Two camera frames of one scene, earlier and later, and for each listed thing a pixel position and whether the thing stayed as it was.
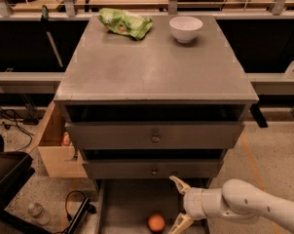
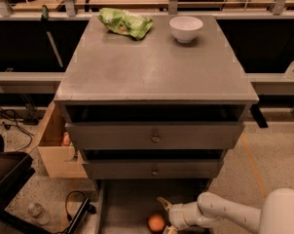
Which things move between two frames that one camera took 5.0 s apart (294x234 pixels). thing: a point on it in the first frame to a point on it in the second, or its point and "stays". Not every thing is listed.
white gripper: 193,203 to 176,214
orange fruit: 156,222 stays
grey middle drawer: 129,169 stays
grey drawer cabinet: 155,108 stays
